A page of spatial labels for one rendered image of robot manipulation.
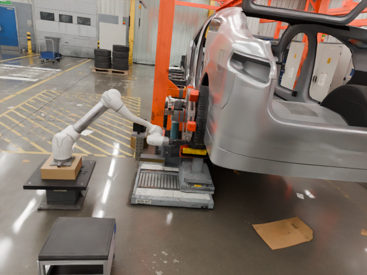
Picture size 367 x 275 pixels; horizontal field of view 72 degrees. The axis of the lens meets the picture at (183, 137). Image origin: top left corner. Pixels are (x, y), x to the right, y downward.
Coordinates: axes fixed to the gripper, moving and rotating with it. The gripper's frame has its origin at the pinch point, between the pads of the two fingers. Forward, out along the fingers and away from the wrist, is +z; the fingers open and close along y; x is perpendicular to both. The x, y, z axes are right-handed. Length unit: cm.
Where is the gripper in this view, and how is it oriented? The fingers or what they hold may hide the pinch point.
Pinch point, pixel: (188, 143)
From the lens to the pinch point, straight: 248.8
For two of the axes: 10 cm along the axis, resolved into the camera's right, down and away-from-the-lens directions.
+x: 0.5, -9.1, 4.0
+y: 1.2, -3.9, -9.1
